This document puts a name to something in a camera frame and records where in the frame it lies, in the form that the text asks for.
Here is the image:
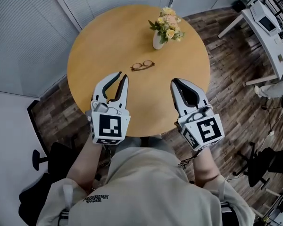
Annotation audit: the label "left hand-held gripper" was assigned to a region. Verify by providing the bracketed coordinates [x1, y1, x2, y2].
[89, 71, 131, 146]

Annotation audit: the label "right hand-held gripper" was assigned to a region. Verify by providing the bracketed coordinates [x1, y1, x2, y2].
[170, 78, 225, 152]

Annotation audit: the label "thin metal-frame eyeglasses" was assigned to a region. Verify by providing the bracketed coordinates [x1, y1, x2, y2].
[130, 59, 156, 72]

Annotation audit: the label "person's left forearm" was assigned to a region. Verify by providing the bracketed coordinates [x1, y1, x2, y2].
[66, 135, 105, 193]

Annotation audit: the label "person's right forearm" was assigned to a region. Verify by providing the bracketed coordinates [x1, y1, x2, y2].
[192, 147, 224, 188]

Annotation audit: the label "white vase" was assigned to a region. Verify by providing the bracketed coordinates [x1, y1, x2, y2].
[152, 31, 166, 50]

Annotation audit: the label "yellow flower bouquet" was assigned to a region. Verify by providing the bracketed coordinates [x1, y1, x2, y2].
[148, 5, 186, 44]

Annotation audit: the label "black office chair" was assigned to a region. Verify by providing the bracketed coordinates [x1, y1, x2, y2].
[18, 141, 86, 221]
[233, 142, 283, 188]

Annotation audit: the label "white desk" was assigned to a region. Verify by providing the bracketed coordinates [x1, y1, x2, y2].
[217, 0, 283, 87]

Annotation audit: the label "black floor bin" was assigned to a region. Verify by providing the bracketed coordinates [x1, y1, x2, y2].
[233, 0, 245, 13]

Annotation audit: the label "beige t-shirt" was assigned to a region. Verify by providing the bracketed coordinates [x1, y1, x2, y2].
[36, 146, 256, 226]

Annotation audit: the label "white microwave oven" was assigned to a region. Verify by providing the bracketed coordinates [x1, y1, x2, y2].
[249, 0, 283, 37]

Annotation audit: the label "black metal railing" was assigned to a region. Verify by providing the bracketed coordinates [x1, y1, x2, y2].
[261, 0, 283, 56]

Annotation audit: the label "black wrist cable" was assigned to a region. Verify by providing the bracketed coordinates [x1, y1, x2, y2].
[178, 149, 203, 170]
[104, 145, 116, 168]

